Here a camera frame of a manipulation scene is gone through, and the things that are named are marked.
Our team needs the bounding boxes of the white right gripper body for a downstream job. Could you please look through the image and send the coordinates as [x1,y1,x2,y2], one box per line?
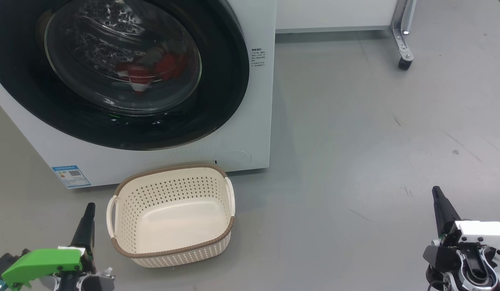
[423,221,500,280]

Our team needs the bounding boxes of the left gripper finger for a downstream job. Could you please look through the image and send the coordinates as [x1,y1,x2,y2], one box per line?
[69,202,97,261]

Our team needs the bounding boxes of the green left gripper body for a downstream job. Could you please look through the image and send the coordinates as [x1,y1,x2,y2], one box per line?
[1,247,97,291]

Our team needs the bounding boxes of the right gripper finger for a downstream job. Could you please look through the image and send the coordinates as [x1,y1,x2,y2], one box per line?
[432,186,461,238]

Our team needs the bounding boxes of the red and white clothes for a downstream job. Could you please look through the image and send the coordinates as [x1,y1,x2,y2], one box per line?
[116,42,190,94]

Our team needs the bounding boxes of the round glass washer door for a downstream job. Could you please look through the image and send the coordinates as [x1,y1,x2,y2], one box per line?
[0,0,250,151]

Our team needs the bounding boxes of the cream perforated laundry basket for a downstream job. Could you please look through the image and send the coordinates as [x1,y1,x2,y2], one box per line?
[106,163,236,269]

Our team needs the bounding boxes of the white front-load washing machine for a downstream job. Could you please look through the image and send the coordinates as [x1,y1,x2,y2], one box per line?
[0,0,277,189]

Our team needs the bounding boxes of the blue energy label sticker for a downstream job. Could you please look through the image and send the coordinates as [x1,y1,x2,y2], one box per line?
[52,165,91,189]

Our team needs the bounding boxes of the round filter cover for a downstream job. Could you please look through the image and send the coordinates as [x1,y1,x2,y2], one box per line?
[213,150,252,172]

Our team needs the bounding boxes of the metal caster leg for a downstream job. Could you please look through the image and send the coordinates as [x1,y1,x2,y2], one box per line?
[388,0,416,71]

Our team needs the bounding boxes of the white partition panel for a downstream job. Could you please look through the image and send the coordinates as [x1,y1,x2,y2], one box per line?
[275,0,400,34]

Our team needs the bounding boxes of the small printed text label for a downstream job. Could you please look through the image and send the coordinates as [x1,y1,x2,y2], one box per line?
[251,48,267,67]

